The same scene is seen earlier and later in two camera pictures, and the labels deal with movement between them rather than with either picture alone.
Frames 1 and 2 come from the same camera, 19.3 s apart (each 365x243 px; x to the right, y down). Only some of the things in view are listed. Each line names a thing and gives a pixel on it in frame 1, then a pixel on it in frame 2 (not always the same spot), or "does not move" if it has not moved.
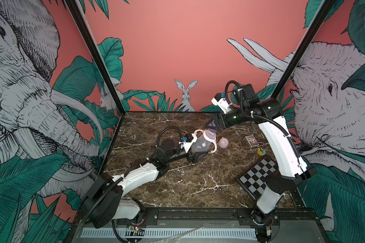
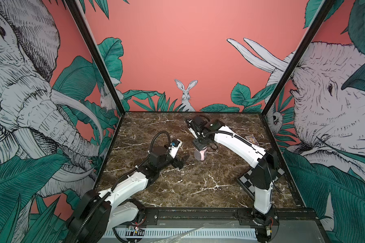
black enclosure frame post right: x=305 y=42 does not move
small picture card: x=252 y=140 does not move
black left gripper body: x=189 y=158 -> x=174 y=162
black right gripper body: x=230 y=120 -> x=199 y=143
